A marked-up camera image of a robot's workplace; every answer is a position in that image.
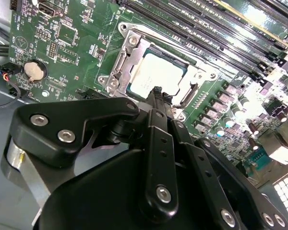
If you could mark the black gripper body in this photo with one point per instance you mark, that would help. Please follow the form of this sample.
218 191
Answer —
98 203

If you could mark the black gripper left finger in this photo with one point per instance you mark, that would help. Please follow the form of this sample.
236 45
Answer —
69 112

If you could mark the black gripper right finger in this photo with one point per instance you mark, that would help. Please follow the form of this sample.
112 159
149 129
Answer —
194 153

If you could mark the metal socket cover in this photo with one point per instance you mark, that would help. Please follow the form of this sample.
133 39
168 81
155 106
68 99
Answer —
135 54

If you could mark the silver CPU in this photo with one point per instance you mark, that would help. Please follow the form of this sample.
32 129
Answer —
158 72

